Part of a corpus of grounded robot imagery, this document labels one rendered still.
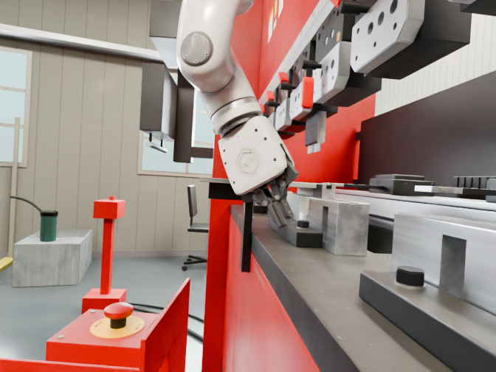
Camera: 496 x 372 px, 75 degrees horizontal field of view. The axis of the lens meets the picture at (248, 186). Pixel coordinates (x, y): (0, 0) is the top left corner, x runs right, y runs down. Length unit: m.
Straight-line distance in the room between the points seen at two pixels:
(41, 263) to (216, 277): 1.95
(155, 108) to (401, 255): 1.59
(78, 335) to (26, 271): 2.86
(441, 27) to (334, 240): 0.35
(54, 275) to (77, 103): 1.96
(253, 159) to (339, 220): 0.20
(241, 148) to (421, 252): 0.28
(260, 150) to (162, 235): 3.77
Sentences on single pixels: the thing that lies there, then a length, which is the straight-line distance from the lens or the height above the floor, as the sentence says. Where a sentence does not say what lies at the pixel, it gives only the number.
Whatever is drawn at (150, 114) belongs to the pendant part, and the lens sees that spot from 1.85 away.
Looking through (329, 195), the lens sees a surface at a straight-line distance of 0.72.
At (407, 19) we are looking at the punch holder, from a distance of 0.45.
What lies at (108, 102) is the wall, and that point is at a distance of 4.25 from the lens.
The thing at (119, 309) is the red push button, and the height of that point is 0.81.
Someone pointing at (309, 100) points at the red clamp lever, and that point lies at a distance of 0.68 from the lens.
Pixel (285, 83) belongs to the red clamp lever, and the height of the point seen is 1.26.
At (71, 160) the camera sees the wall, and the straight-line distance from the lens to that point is 4.22.
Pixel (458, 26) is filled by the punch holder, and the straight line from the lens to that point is 0.49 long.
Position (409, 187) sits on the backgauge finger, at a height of 1.00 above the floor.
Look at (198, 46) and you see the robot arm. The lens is 0.47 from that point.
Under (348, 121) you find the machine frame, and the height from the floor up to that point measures 1.35.
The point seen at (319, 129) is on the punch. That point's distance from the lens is 0.80.
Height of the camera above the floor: 1.00
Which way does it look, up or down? 1 degrees down
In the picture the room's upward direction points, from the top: 3 degrees clockwise
